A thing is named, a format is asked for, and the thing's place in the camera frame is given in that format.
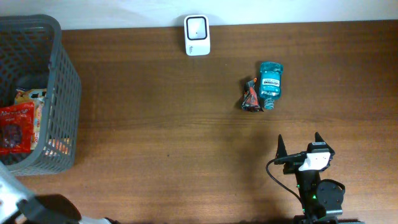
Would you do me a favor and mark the grey plastic mesh basket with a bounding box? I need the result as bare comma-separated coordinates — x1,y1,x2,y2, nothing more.
1,14,81,176

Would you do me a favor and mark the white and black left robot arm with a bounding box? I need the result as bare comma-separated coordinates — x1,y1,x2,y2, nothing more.
1,164,118,224

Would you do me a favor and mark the red snack bag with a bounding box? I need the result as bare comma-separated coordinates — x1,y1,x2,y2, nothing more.
1,101,35,155

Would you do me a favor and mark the blue mouthwash bottle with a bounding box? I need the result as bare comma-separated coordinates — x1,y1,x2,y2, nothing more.
259,62,284,110

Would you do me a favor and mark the white barcode scanner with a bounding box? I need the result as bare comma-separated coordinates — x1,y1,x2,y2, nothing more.
183,15,211,57

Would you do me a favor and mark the cream yellow chip bag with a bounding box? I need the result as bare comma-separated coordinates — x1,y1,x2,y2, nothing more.
14,88,47,151

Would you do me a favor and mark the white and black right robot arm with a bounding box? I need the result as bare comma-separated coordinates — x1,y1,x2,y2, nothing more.
266,133,360,224

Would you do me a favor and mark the black orange snack packet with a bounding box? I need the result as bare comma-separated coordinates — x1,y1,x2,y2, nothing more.
241,78,263,113

